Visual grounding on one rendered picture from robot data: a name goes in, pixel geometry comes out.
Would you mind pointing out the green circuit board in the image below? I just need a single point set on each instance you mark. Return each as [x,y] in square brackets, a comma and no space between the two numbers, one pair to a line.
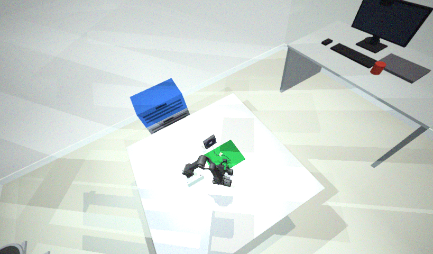
[227,151]

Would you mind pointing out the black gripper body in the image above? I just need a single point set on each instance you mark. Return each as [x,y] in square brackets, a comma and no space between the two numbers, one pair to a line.
[229,171]

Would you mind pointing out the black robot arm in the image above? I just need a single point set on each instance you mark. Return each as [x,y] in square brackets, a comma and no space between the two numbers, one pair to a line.
[216,170]

